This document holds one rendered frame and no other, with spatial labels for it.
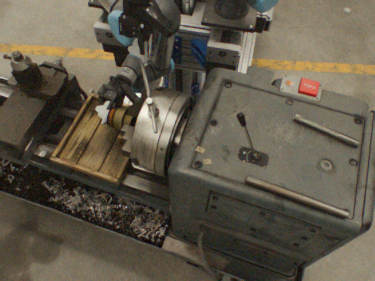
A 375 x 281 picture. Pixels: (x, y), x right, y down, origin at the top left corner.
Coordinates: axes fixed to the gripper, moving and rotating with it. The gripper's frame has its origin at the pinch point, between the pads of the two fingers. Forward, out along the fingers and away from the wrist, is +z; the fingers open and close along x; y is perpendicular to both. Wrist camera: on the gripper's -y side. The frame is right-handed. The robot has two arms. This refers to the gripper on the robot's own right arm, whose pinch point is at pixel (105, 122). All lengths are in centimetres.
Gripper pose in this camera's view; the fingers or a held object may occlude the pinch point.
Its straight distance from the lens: 133.5
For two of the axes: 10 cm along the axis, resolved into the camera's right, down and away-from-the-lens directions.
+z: -3.4, 8.2, -4.7
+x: 0.1, -4.9, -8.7
